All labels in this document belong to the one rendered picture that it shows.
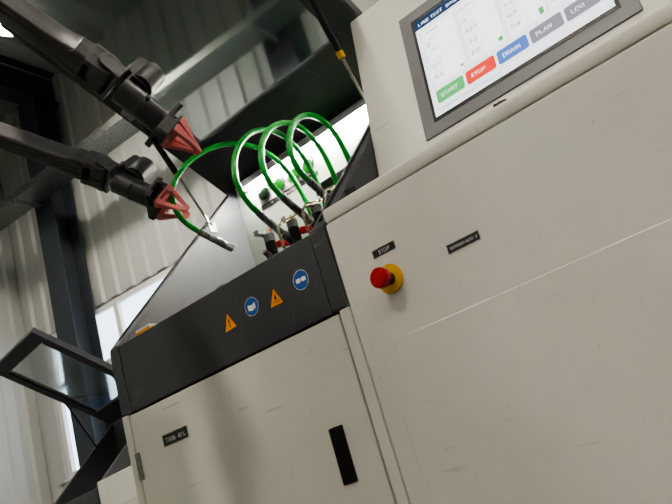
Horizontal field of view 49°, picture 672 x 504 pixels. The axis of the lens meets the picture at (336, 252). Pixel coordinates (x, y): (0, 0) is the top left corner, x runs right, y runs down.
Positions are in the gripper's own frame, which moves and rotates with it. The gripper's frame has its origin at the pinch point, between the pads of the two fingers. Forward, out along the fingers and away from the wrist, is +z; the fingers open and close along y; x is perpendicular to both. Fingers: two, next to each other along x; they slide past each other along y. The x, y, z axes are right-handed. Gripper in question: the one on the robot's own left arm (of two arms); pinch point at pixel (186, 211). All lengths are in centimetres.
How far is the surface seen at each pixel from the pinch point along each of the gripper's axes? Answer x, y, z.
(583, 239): 18, -64, 80
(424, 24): -43, -42, 38
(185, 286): 6.8, 23.8, 2.0
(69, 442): -81, 666, -243
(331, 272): 21, -34, 45
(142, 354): 34.9, 7.3, 8.6
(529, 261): 20, -58, 75
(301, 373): 36, -21, 47
